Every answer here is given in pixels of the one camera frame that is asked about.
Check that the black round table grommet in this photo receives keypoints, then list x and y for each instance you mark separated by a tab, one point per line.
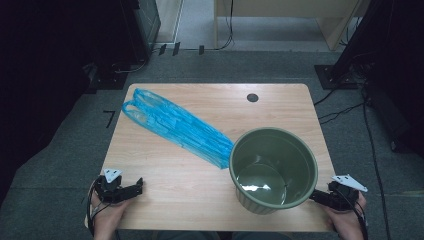
252	97

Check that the black stand base plate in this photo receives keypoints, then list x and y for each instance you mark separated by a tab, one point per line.
106	81
333	78

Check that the light wooden desk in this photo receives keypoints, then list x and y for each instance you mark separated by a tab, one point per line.
286	8

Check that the person's left hand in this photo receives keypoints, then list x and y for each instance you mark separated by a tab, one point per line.
108	213

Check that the dark cabinet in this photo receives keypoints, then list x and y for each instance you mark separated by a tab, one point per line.
146	23

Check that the blue plastic bag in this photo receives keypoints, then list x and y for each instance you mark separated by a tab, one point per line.
180	126

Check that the green plastic bucket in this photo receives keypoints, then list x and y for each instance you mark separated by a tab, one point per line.
266	150

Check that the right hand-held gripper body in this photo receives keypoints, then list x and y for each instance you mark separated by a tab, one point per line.
346	193

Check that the person's right hand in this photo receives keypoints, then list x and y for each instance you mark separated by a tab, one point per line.
346	220

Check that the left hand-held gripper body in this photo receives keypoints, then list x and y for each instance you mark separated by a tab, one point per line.
110	190

